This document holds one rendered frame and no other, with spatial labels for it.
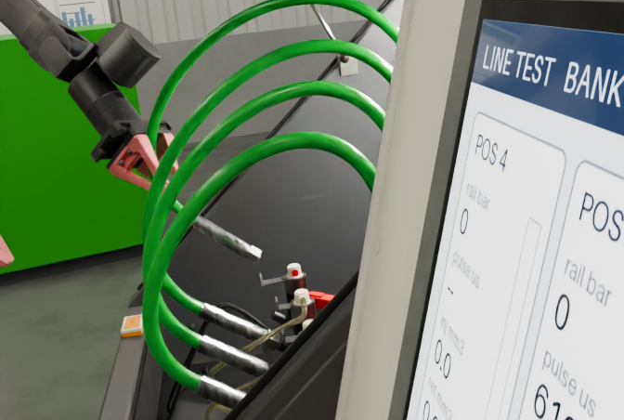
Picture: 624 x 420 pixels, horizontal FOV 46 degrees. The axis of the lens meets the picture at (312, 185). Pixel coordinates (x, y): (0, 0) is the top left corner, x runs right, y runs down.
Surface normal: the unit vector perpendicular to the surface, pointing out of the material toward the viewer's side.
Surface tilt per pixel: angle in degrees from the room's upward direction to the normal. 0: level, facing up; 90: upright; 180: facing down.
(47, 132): 90
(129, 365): 0
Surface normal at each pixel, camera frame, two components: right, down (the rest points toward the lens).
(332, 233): 0.13, 0.25
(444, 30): -0.98, -0.11
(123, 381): -0.10, -0.96
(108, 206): 0.36, 0.22
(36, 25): -0.34, -0.17
